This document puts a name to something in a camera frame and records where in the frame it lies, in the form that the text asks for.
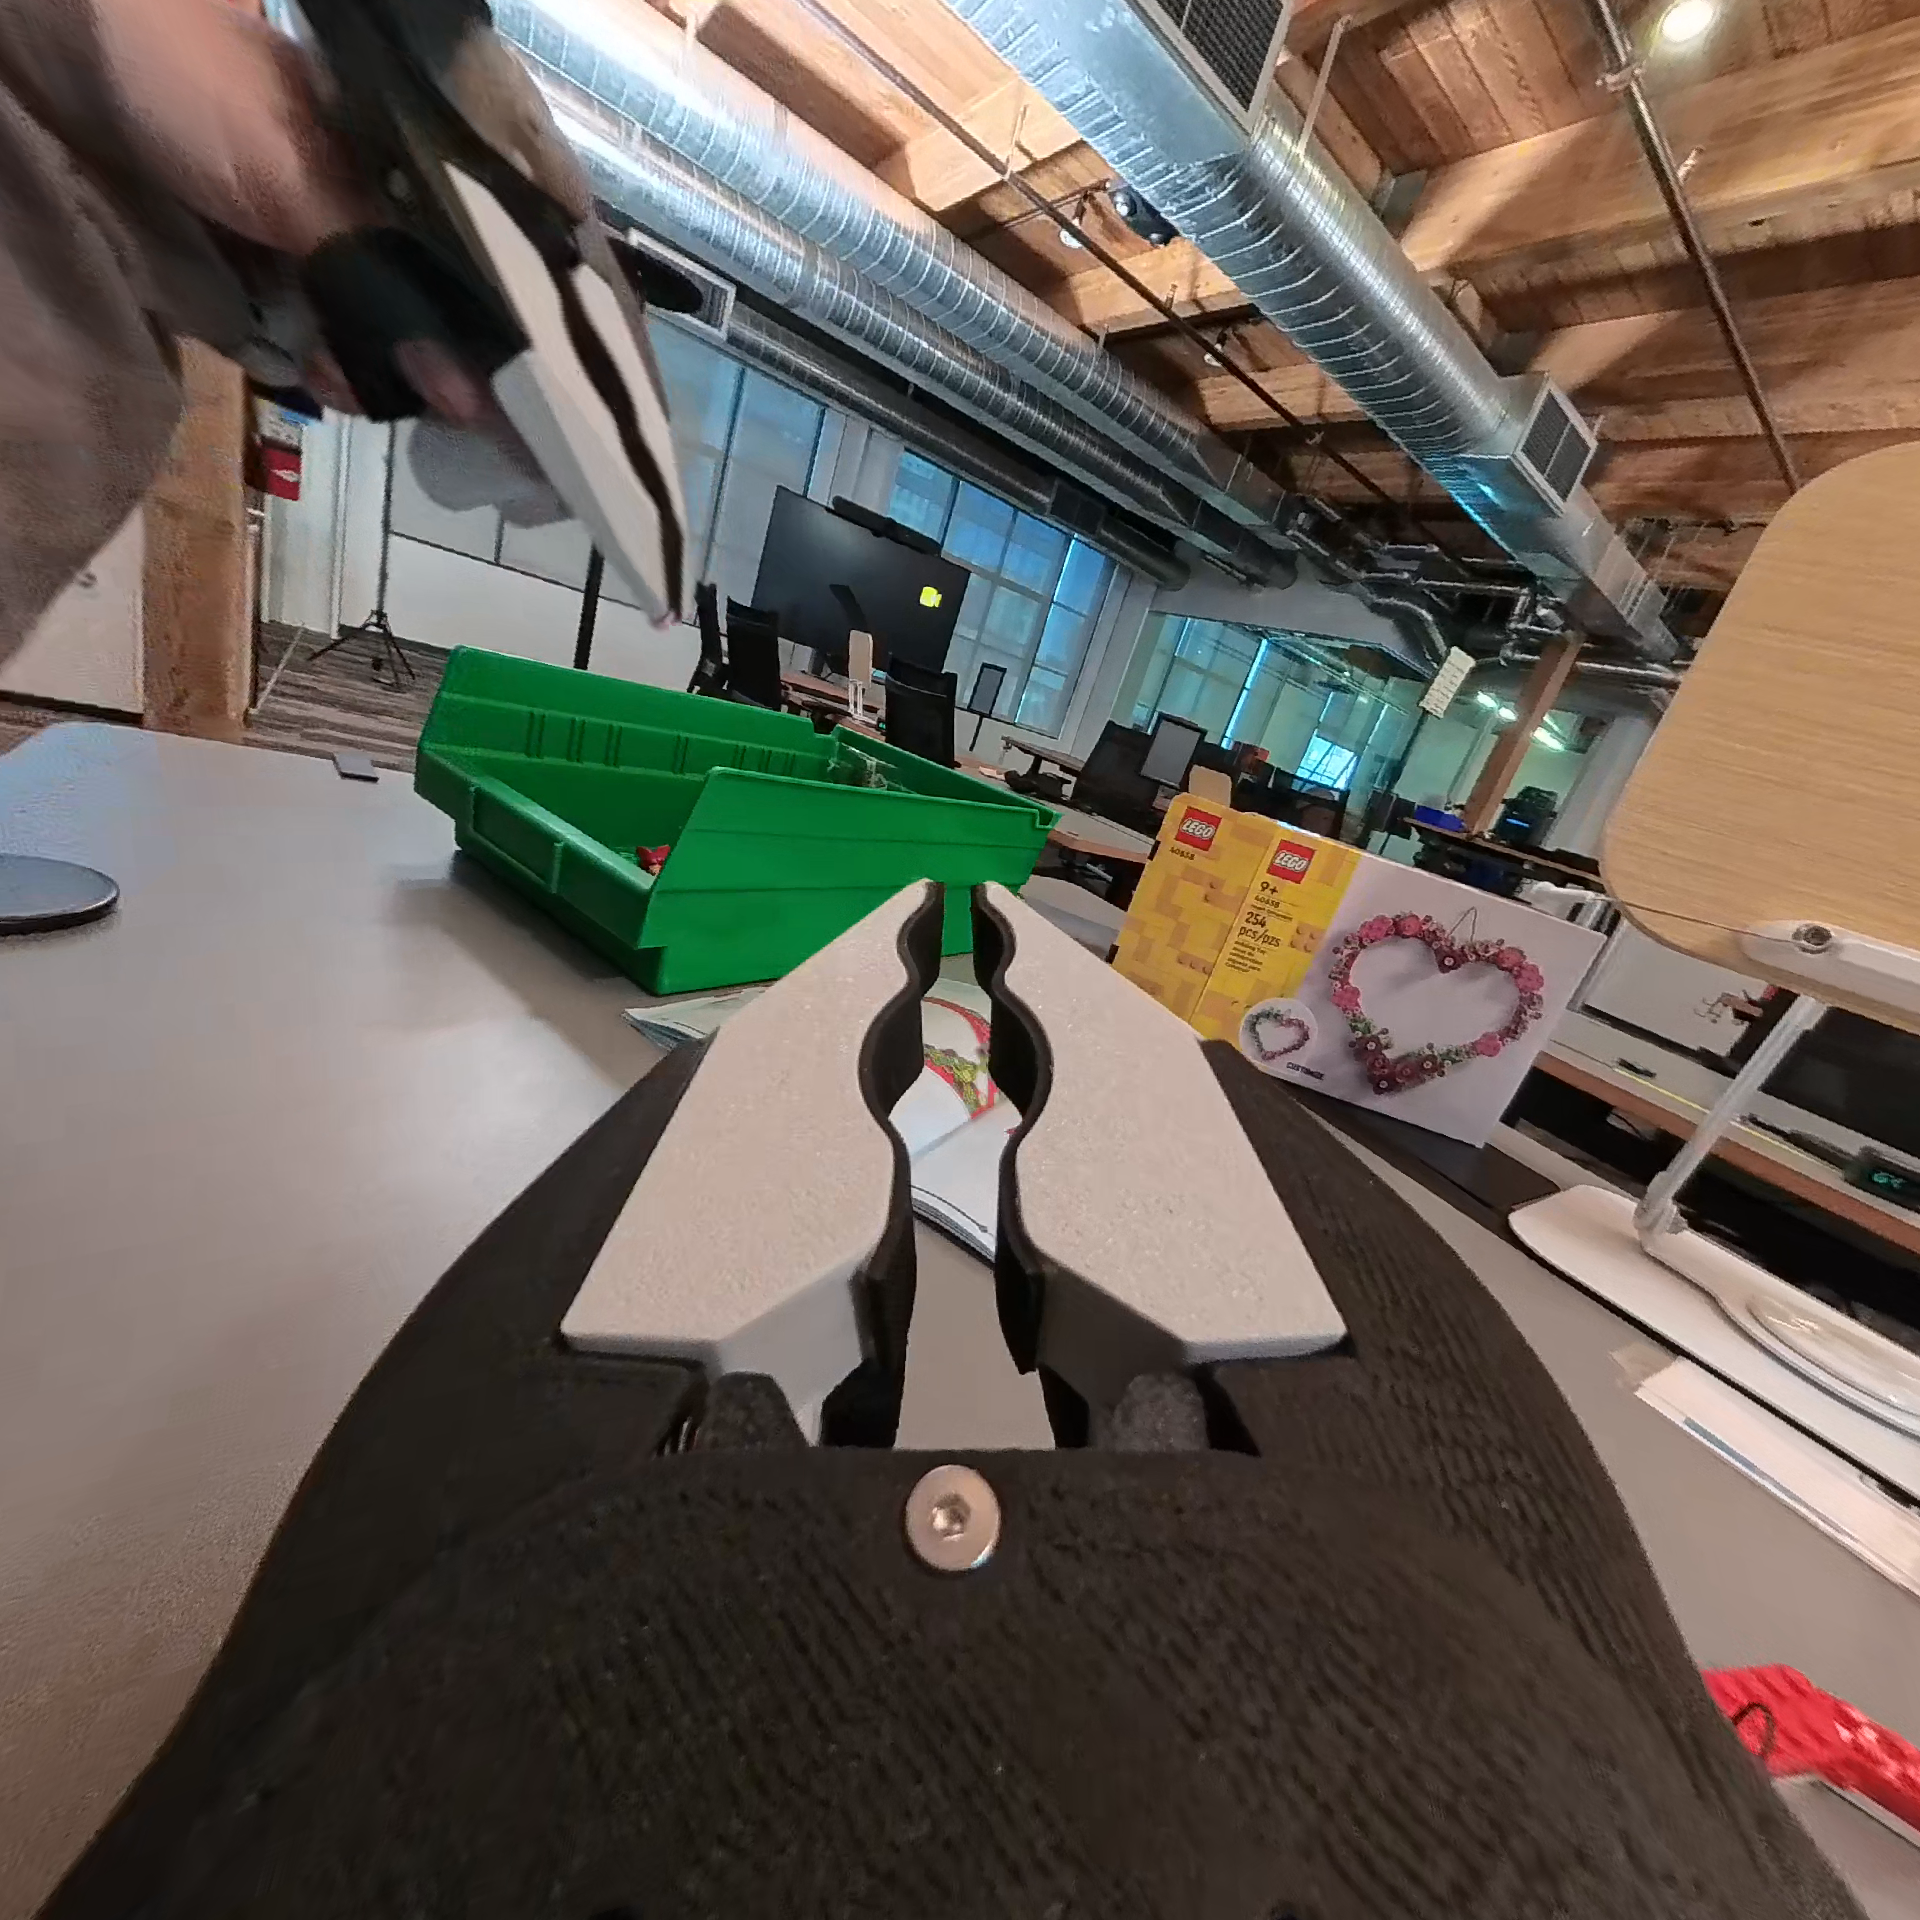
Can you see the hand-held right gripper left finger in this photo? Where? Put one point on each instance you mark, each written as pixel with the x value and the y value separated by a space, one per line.
pixel 749 1169

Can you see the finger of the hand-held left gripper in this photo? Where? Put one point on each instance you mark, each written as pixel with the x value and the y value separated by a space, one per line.
pixel 638 375
pixel 570 464

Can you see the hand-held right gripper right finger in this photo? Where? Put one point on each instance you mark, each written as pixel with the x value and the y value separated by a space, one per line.
pixel 1155 1185

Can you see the green plastic bin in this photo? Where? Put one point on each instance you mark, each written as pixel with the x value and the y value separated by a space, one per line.
pixel 810 876

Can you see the pile of lego pieces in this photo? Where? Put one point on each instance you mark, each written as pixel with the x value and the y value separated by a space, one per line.
pixel 652 859

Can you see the person's left forearm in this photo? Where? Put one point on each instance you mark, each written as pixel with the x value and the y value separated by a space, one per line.
pixel 75 299

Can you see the lego instruction booklet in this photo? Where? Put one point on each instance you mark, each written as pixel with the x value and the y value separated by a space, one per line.
pixel 953 1110

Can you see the lego set box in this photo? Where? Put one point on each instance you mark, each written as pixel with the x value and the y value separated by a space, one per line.
pixel 1350 974

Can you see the person's left hand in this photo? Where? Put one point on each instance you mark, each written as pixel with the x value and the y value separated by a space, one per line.
pixel 225 134

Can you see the black tripod light stand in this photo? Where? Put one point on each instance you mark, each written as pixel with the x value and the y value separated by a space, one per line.
pixel 376 614

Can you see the red fire extinguisher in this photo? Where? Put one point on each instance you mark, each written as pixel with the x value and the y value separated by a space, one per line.
pixel 278 457

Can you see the large black monitor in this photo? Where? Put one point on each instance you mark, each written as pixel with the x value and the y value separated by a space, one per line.
pixel 856 577

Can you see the small dark flat object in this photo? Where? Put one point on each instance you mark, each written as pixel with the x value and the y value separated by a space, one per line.
pixel 356 765

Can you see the wooden pillar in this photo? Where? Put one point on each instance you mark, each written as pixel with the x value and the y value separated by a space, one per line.
pixel 195 570

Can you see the white paper sheet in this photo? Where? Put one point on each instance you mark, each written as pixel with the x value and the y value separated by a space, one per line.
pixel 1770 1454

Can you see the dark round disc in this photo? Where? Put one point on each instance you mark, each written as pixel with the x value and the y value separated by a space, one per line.
pixel 44 892

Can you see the small digital clock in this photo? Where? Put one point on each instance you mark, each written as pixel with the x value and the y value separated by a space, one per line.
pixel 1890 1172

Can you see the white desk lamp wooden shade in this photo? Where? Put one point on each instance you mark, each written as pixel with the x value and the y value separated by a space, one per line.
pixel 1770 749

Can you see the red mesh bag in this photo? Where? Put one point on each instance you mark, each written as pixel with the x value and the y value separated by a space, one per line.
pixel 1823 1739

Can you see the slim silver ventilation duct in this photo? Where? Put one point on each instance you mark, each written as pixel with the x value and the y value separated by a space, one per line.
pixel 900 285

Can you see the large silver ventilation duct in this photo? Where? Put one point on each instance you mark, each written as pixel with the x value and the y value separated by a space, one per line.
pixel 1350 255

